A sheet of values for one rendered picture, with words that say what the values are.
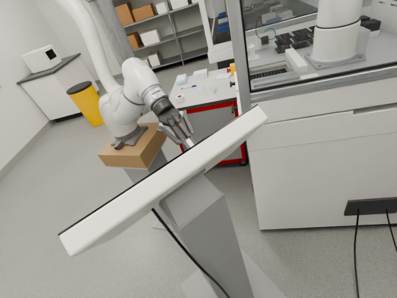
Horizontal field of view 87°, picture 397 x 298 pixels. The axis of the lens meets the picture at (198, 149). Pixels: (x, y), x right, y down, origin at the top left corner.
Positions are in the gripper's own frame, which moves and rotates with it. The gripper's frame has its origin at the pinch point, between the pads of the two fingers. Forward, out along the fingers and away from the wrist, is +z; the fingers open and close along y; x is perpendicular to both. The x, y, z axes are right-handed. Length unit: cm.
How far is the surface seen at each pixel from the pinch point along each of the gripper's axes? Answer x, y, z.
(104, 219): -25.6, -30.6, 7.0
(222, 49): 82, 107, -79
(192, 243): -6.7, -18.7, 24.1
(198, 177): -13.9, -8.1, 10.4
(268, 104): -2.0, 35.5, 2.7
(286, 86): -9.3, 41.1, 1.9
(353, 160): 11, 63, 45
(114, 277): 112, -71, 27
